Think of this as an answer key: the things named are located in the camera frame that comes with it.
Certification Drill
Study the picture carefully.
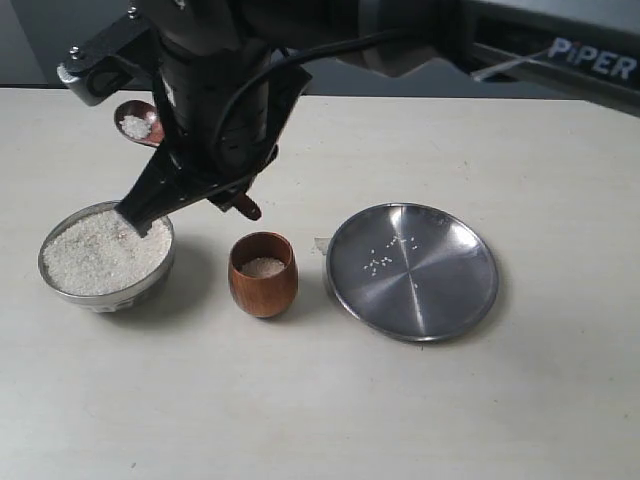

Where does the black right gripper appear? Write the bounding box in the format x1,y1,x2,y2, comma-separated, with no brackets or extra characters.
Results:
115,34,311,237

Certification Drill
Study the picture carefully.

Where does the red-brown wooden spoon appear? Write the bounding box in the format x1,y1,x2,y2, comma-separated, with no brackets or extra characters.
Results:
113,99,263,221

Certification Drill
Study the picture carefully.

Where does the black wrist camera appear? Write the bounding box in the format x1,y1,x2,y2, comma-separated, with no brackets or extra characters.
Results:
56,4,159,107

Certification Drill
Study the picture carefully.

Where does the steel bowl of rice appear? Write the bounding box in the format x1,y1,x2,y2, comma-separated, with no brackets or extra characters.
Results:
38,201,176,313

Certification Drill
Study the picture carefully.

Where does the round steel plate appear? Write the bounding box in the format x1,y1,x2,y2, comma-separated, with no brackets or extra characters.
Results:
324,203,500,343

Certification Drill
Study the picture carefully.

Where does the brown wooden cup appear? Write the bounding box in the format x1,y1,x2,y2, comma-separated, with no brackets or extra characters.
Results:
228,232,298,319

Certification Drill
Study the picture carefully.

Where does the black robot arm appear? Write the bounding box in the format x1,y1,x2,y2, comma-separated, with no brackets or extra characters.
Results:
116,1,639,235

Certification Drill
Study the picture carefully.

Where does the black cable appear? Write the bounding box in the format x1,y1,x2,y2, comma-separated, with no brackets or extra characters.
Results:
212,27,411,174

